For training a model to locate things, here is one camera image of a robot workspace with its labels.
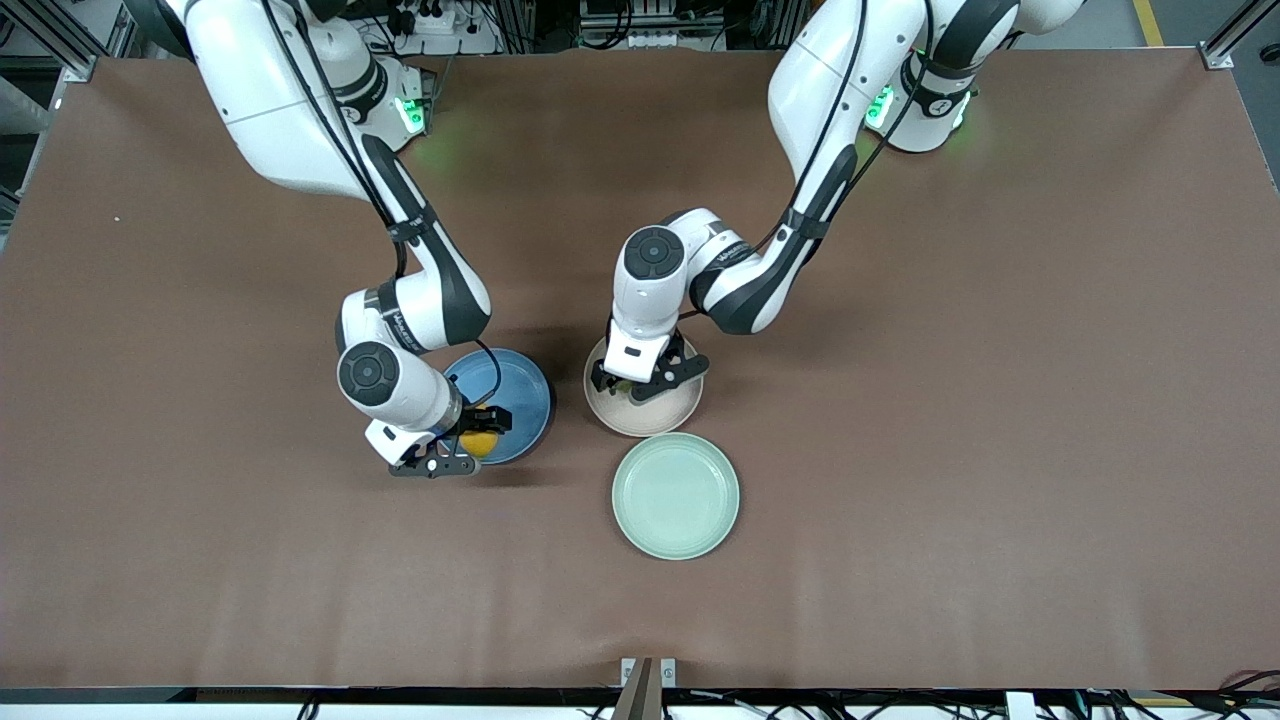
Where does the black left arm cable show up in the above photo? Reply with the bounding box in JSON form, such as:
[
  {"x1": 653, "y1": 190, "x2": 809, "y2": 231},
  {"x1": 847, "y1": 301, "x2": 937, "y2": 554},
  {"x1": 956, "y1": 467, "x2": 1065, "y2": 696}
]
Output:
[{"x1": 680, "y1": 0, "x2": 936, "y2": 321}]

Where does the black table edge strip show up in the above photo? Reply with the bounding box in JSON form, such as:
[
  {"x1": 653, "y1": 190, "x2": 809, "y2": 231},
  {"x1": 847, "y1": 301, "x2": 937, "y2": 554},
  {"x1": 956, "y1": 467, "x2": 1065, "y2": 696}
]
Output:
[{"x1": 0, "y1": 686, "x2": 1280, "y2": 707}]

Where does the beige plate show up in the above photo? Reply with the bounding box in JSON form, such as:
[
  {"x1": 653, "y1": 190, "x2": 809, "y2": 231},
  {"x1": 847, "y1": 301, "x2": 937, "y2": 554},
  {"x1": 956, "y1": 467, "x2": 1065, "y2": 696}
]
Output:
[{"x1": 583, "y1": 335, "x2": 704, "y2": 438}]

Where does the pale green plate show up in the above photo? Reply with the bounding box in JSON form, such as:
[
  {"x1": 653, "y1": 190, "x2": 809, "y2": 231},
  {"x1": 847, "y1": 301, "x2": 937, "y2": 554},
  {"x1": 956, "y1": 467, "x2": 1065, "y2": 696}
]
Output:
[{"x1": 611, "y1": 431, "x2": 741, "y2": 561}]

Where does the blue plate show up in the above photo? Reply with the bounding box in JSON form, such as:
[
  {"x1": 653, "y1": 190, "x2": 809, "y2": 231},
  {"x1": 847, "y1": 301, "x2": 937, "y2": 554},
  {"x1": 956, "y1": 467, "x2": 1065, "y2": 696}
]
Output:
[{"x1": 442, "y1": 348, "x2": 554, "y2": 466}]

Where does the white power strip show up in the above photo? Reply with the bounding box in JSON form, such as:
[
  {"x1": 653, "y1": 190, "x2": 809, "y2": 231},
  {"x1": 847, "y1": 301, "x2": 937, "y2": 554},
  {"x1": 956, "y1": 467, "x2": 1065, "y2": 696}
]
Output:
[{"x1": 385, "y1": 0, "x2": 461, "y2": 36}]

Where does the white rack equipment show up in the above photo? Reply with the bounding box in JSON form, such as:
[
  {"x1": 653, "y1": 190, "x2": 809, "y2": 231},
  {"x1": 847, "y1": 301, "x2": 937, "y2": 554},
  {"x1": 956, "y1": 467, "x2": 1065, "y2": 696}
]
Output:
[{"x1": 578, "y1": 0, "x2": 728, "y2": 51}]

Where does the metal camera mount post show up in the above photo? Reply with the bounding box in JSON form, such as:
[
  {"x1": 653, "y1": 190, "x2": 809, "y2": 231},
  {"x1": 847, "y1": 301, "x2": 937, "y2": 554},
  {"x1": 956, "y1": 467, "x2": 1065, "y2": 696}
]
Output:
[{"x1": 612, "y1": 657, "x2": 678, "y2": 720}]

